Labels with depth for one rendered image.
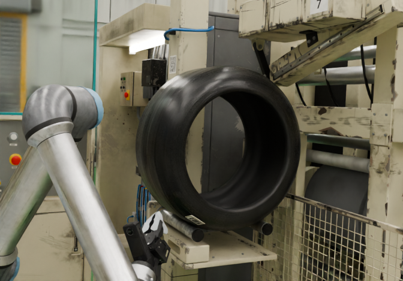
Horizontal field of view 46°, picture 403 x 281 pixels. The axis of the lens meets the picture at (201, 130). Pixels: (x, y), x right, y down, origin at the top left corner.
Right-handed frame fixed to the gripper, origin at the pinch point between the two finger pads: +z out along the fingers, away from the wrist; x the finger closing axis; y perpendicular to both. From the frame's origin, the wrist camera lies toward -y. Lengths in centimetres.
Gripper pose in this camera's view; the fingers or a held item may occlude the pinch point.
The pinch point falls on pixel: (156, 213)
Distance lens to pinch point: 149.7
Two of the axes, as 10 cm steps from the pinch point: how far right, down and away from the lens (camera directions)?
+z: 1.9, -6.1, 7.7
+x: 8.5, -2.8, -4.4
